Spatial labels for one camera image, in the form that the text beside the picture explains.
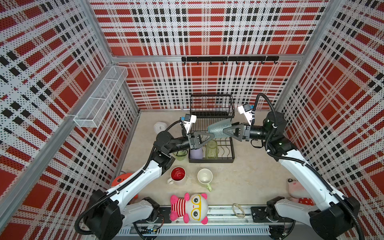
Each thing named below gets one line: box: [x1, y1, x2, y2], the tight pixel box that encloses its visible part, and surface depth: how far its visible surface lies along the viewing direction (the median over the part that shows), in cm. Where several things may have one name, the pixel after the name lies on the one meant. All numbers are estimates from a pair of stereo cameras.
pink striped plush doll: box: [170, 193, 209, 225], surface depth 72 cm
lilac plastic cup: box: [190, 147, 204, 159], surface depth 88 cm
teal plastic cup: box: [207, 118, 232, 138], surface depth 59 cm
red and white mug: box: [167, 166, 187, 185], surface depth 83 cm
